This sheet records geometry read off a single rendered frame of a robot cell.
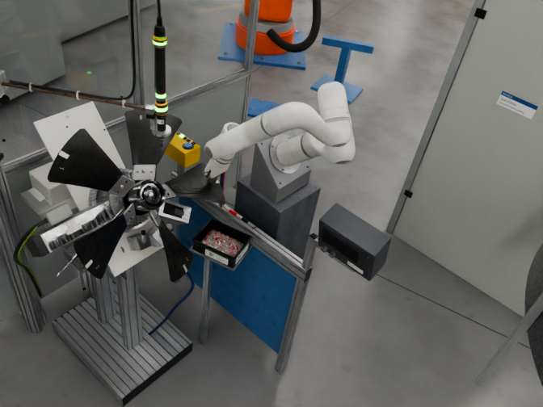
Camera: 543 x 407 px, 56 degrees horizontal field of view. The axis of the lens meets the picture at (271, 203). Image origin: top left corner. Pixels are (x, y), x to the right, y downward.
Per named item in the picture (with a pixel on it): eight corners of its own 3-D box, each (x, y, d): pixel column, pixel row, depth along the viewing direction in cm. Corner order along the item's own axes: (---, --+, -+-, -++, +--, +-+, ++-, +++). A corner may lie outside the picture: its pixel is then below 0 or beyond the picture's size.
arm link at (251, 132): (255, 147, 174) (208, 165, 197) (285, 130, 184) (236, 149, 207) (244, 123, 172) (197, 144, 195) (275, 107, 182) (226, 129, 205)
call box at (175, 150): (163, 155, 256) (162, 137, 249) (178, 148, 262) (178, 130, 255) (184, 170, 249) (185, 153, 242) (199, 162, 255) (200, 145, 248)
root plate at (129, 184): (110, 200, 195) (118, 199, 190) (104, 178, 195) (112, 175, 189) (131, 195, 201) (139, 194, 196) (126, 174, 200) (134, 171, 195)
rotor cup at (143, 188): (124, 219, 201) (140, 216, 191) (115, 182, 200) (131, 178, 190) (157, 211, 210) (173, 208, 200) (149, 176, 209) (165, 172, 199)
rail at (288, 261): (171, 184, 269) (170, 172, 264) (177, 181, 271) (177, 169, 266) (303, 283, 230) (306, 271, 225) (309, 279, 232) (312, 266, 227)
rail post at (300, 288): (274, 369, 283) (296, 278, 232) (279, 364, 286) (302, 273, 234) (279, 374, 281) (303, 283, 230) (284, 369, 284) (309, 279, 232)
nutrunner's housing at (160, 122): (154, 139, 189) (151, 18, 159) (157, 133, 192) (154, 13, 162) (165, 140, 189) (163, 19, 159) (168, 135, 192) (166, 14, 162)
